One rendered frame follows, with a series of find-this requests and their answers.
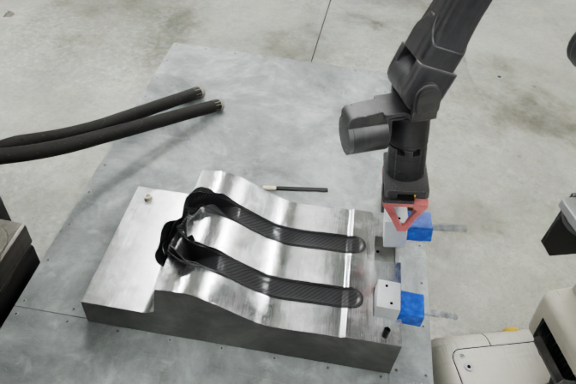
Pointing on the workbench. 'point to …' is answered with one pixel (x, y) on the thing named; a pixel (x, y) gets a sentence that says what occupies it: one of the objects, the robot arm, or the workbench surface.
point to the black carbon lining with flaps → (178, 230)
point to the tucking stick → (295, 189)
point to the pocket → (385, 251)
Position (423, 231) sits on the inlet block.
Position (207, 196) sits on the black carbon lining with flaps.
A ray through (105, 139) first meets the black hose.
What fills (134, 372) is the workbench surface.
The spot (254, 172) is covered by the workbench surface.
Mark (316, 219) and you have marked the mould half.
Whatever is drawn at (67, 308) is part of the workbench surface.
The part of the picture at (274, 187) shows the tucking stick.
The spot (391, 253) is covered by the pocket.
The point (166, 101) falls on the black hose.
